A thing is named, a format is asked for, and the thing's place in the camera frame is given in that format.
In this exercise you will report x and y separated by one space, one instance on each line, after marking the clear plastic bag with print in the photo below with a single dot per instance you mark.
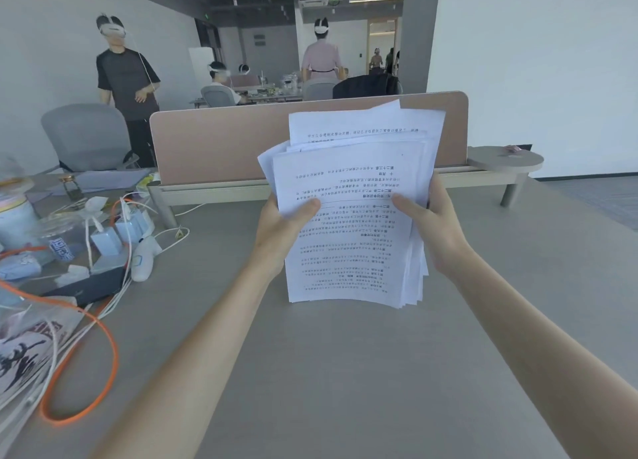
27 346

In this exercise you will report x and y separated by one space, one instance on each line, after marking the white headset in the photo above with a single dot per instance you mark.
111 26

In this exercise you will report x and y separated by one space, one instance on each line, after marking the person's right hand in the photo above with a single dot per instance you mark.
438 234

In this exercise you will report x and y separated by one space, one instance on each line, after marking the black flat box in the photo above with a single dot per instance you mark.
84 288

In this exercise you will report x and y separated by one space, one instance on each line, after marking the white handheld controller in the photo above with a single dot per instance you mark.
142 260

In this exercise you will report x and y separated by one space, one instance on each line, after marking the person's left hand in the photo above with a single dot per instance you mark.
275 229

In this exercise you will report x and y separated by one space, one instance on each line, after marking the clear plastic jar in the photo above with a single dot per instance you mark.
62 239

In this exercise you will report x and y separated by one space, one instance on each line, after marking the white power adapter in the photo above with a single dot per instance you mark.
130 227
106 242

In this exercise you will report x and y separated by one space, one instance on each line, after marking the person's left forearm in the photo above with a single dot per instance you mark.
192 359

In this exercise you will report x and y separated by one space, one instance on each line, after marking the black jacket on chair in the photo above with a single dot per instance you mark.
366 85

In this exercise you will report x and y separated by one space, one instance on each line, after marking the small glass bottle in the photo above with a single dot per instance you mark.
72 187

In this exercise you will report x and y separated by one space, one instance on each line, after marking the person's left thumb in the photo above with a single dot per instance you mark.
305 211

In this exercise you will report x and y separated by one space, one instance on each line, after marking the round grey side shelf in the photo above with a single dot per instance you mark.
506 158

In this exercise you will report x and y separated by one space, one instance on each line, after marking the person's right forearm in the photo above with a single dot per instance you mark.
543 354

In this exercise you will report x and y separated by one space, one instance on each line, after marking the grey office chair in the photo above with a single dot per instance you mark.
87 137
319 90

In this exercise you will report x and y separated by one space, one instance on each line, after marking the person's right thumb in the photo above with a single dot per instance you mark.
408 207

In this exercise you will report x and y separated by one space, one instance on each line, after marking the white milk powder can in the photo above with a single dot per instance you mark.
16 214

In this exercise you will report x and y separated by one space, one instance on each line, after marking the stack of printed white papers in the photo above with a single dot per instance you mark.
356 209

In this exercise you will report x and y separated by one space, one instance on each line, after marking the beige desk divider panel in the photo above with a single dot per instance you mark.
279 139

